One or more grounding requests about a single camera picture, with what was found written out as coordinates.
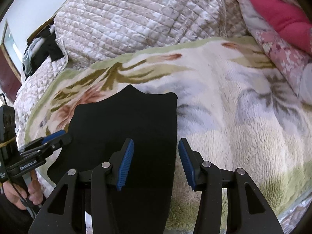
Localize grey strap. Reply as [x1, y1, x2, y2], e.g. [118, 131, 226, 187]
[19, 174, 41, 218]

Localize wooden door frame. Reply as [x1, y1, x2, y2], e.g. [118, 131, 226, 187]
[0, 21, 23, 104]

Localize beige quilted bedspread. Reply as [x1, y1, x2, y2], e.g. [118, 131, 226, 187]
[13, 0, 249, 149]

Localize pink floral quilt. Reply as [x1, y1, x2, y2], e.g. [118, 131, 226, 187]
[231, 0, 312, 95]

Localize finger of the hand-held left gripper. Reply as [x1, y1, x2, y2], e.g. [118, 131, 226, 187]
[21, 134, 73, 162]
[19, 130, 67, 152]

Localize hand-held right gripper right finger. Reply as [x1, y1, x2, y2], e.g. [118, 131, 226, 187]
[178, 138, 285, 234]

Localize black pants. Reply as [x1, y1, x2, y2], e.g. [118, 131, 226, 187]
[47, 85, 178, 234]

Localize magenta pink cloth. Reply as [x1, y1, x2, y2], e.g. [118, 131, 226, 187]
[251, 0, 312, 54]

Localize person's left hand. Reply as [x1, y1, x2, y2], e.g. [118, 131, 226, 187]
[4, 169, 44, 210]

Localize green floral fleece blanket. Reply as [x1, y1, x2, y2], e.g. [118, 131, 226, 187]
[24, 36, 312, 234]

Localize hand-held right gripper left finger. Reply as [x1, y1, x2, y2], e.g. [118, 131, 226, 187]
[32, 138, 135, 234]

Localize pile of dark clothes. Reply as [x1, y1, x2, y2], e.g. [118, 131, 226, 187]
[21, 26, 64, 76]

